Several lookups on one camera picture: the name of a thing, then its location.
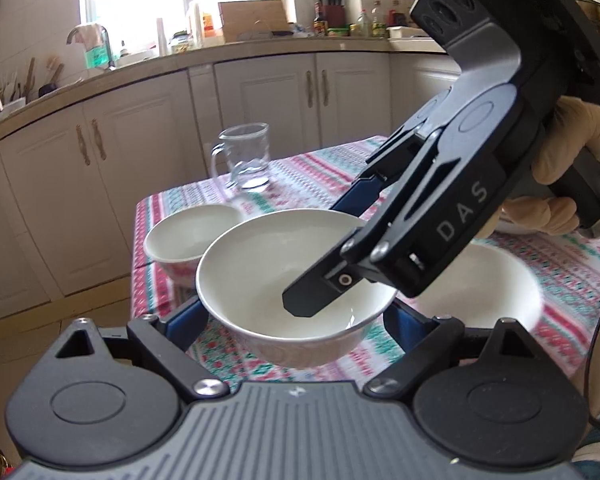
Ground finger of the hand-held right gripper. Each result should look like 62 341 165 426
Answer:
282 130 443 318
330 89 461 231

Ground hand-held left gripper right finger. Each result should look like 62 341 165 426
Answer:
362 305 541 403

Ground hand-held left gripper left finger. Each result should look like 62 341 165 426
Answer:
55 297 231 403

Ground white bowl purple flowers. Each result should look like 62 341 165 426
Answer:
195 209 398 368

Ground plain white bowl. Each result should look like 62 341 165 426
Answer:
143 204 246 291

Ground white bowl pink flowers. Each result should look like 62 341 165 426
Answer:
395 240 544 333

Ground person's right hand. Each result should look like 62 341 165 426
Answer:
477 96 600 239

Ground red green patterned tablecloth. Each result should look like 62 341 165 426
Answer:
130 135 600 391

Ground clear glass mug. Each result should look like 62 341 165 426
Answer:
209 122 272 192

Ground cream kitchen cabinet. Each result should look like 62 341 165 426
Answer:
0 35 451 326

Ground black knife block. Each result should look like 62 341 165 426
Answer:
316 0 346 23

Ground wooden cutting board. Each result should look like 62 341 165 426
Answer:
217 0 290 42

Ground white plastic bottle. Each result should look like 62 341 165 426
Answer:
187 0 204 43

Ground green dish soap bottle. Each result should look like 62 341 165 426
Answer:
82 45 112 68

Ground kitchen utensil holder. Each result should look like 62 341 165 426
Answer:
2 57 66 106

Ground metal kitchen faucet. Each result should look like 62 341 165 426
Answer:
66 22 117 71

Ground cloth on faucet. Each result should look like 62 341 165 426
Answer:
77 23 103 48

